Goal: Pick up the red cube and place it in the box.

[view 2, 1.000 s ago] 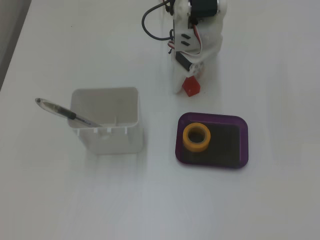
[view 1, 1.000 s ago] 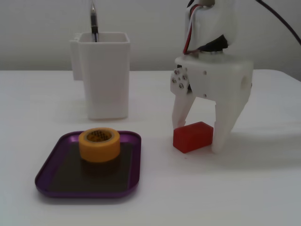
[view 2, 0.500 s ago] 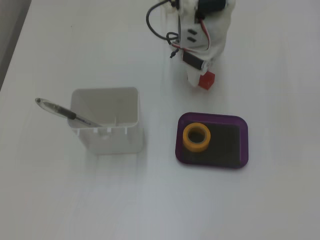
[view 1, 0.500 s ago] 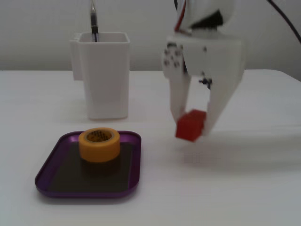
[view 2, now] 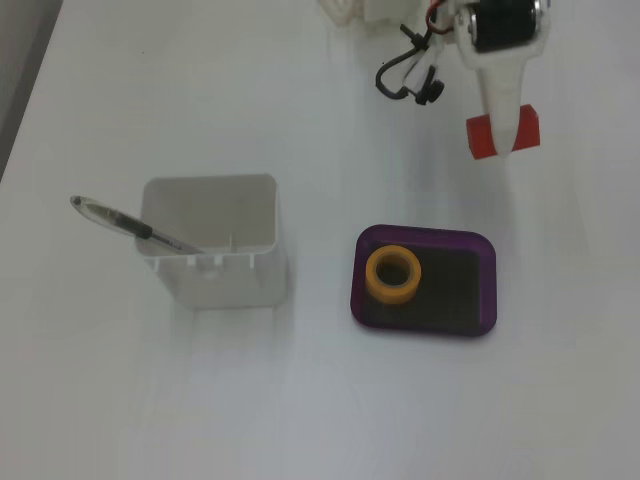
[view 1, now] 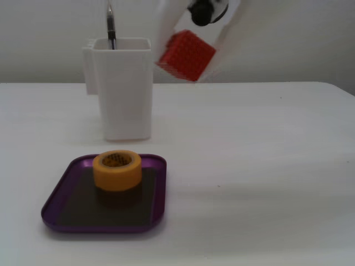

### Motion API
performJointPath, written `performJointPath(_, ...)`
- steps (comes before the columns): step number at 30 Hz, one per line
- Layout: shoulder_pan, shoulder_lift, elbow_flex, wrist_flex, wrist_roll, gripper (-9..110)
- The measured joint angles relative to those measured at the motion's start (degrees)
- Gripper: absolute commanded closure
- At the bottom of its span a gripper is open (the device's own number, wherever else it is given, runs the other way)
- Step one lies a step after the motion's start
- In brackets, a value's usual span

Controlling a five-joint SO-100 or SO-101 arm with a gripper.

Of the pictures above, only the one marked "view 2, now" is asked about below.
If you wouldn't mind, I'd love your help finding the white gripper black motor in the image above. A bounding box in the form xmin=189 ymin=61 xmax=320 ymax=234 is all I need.
xmin=454 ymin=0 xmax=552 ymax=156

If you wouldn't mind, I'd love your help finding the red ribbed cube block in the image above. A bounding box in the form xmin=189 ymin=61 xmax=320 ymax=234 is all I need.
xmin=465 ymin=103 xmax=542 ymax=161

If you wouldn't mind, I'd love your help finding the white plastic pen holder box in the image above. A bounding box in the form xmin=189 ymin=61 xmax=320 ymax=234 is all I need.
xmin=134 ymin=173 xmax=289 ymax=309

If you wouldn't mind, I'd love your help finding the purple metal tray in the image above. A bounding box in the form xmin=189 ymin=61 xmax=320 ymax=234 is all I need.
xmin=348 ymin=223 xmax=501 ymax=340

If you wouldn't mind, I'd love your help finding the yellow masking tape roll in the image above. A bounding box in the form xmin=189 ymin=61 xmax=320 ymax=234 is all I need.
xmin=363 ymin=244 xmax=423 ymax=305

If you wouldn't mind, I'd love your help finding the black ballpoint pen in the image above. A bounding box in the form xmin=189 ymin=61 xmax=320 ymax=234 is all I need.
xmin=68 ymin=194 xmax=206 ymax=256

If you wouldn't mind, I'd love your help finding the red black servo cable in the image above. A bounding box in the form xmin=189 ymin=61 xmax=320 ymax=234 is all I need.
xmin=422 ymin=0 xmax=457 ymax=37

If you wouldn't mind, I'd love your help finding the black cable with connector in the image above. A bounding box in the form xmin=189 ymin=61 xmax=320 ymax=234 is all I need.
xmin=375 ymin=22 xmax=447 ymax=106

